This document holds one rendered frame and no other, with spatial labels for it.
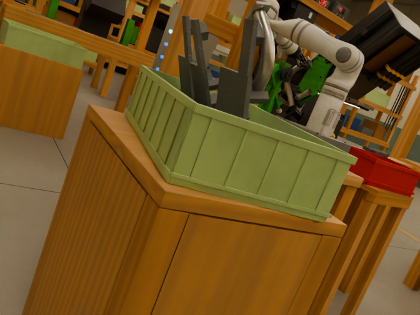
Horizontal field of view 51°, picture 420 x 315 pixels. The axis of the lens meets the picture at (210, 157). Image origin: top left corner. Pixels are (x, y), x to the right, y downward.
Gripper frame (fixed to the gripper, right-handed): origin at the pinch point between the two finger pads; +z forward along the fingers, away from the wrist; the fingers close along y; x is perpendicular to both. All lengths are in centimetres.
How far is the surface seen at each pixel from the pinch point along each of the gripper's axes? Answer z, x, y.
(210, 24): -40, 31, 16
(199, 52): -107, -17, -80
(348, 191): -24, -19, -88
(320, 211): -80, -31, -117
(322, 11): 3.3, -13.2, 31.7
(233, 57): -19.5, 31.6, 7.6
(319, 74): 2.8, -5.5, -8.5
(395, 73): 26.2, -36.7, -9.0
